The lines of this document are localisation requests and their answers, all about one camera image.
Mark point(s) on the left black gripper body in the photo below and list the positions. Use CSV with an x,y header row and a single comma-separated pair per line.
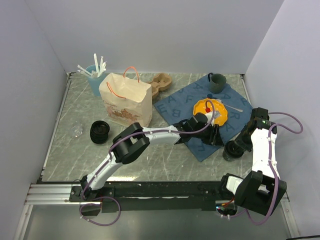
x,y
206,135

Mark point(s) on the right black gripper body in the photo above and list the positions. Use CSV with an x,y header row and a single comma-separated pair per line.
x,y
244,139

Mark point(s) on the black coffee cup lid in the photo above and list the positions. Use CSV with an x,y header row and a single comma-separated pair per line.
x,y
232,146

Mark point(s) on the brown paper takeout bag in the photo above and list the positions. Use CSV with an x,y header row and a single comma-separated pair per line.
x,y
127,100

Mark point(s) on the dark takeout coffee cup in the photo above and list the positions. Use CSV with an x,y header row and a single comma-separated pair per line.
x,y
231,156

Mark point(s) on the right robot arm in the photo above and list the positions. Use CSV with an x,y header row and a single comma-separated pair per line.
x,y
262,189

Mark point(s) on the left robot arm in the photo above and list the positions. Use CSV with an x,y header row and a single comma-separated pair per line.
x,y
134,140

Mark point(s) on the orange dotted plate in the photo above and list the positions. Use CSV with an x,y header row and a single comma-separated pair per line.
x,y
213,104

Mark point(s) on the blue letter-print cloth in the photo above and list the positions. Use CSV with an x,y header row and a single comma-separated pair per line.
x,y
179,106

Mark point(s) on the dark green mug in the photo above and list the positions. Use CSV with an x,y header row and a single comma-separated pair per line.
x,y
217,82

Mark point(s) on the stack of black lids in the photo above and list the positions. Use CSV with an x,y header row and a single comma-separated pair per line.
x,y
99,132

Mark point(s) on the blue plastic cup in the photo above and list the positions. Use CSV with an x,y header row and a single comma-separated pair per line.
x,y
95,83

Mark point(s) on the white wrapped straw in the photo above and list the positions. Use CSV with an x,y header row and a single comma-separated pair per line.
x,y
84,71
101,67
96,63

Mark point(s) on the clear plastic lid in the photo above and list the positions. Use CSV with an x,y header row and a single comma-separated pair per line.
x,y
76,129

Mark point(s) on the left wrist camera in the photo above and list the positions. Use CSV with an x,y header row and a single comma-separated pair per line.
x,y
215,115

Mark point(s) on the black mounting base rail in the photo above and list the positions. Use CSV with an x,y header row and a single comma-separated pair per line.
x,y
153,195

